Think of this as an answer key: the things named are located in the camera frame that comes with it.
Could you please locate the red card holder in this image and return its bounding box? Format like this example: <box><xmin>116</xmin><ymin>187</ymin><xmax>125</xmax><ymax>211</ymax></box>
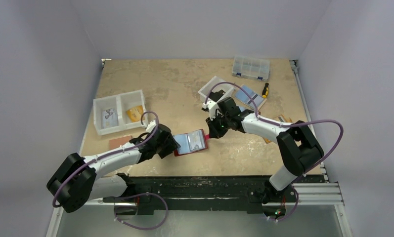
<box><xmin>173</xmin><ymin>129</ymin><xmax>208</xmax><ymax>157</ymax></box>

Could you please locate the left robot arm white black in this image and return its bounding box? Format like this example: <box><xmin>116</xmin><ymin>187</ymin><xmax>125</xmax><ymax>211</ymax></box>
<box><xmin>46</xmin><ymin>124</ymin><xmax>180</xmax><ymax>213</ymax></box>

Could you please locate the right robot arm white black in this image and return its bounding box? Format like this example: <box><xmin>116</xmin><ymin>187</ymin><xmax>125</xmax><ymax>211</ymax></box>
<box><xmin>202</xmin><ymin>97</ymin><xmax>324</xmax><ymax>204</ymax></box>

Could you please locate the open blue card holder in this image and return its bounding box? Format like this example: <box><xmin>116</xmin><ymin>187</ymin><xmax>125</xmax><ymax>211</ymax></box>
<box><xmin>234</xmin><ymin>85</ymin><xmax>267</xmax><ymax>110</ymax></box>

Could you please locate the orange card in bin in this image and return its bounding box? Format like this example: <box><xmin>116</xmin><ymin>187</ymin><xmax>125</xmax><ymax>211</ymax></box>
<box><xmin>126</xmin><ymin>105</ymin><xmax>144</xmax><ymax>122</ymax></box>

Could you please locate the closed pink-brown card holder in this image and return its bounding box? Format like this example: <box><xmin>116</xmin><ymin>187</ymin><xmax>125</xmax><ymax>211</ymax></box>
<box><xmin>109</xmin><ymin>135</ymin><xmax>132</xmax><ymax>150</ymax></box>

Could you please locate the open tan card holder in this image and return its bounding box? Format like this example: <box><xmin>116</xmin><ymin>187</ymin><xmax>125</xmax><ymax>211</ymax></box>
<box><xmin>263</xmin><ymin>115</ymin><xmax>293</xmax><ymax>144</ymax></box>

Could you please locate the grey card in bin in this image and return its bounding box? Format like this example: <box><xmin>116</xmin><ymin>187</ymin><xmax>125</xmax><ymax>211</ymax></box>
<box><xmin>101</xmin><ymin>108</ymin><xmax>118</xmax><ymax>129</ymax></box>

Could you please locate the black item in bin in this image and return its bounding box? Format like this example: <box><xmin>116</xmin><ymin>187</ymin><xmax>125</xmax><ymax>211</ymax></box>
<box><xmin>209</xmin><ymin>90</ymin><xmax>225</xmax><ymax>102</ymax></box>

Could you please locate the small white square bin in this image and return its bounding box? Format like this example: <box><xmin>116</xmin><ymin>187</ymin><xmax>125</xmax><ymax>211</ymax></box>
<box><xmin>198</xmin><ymin>76</ymin><xmax>234</xmax><ymax>103</ymax></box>

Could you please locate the yellow black screwdriver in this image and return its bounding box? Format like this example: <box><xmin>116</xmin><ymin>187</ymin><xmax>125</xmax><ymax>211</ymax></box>
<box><xmin>262</xmin><ymin>82</ymin><xmax>269</xmax><ymax>98</ymax></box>

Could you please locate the white two-compartment bin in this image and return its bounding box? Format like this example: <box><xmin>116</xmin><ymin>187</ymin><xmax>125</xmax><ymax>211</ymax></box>
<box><xmin>93</xmin><ymin>90</ymin><xmax>148</xmax><ymax>136</ymax></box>

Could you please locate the clear plastic organizer box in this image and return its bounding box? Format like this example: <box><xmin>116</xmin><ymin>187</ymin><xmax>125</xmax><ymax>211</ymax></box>
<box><xmin>232</xmin><ymin>55</ymin><xmax>270</xmax><ymax>81</ymax></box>

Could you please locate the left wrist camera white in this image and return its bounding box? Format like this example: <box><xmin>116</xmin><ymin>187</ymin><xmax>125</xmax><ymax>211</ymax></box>
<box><xmin>146</xmin><ymin>119</ymin><xmax>159</xmax><ymax>133</ymax></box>

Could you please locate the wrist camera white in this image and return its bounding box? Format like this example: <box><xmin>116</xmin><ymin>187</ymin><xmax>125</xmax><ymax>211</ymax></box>
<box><xmin>146</xmin><ymin>119</ymin><xmax>159</xmax><ymax>133</ymax></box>
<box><xmin>202</xmin><ymin>100</ymin><xmax>219</xmax><ymax>120</ymax></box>

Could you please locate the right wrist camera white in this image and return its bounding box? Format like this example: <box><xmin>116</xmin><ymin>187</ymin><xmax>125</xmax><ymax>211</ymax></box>
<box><xmin>202</xmin><ymin>100</ymin><xmax>219</xmax><ymax>120</ymax></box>

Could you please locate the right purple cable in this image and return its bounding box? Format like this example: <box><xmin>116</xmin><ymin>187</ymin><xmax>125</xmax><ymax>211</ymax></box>
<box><xmin>203</xmin><ymin>81</ymin><xmax>344</xmax><ymax>224</ymax></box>

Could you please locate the purple cable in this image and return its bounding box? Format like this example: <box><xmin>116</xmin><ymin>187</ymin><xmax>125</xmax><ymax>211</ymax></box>
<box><xmin>52</xmin><ymin>111</ymin><xmax>169</xmax><ymax>231</ymax></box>
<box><xmin>203</xmin><ymin>81</ymin><xmax>344</xmax><ymax>224</ymax></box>

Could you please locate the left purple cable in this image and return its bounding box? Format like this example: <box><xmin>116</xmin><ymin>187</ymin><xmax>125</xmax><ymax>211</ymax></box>
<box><xmin>52</xmin><ymin>111</ymin><xmax>169</xmax><ymax>231</ymax></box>

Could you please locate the aluminium frame rail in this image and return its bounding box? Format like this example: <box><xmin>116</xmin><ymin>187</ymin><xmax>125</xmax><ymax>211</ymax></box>
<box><xmin>293</xmin><ymin>163</ymin><xmax>344</xmax><ymax>205</ymax></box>

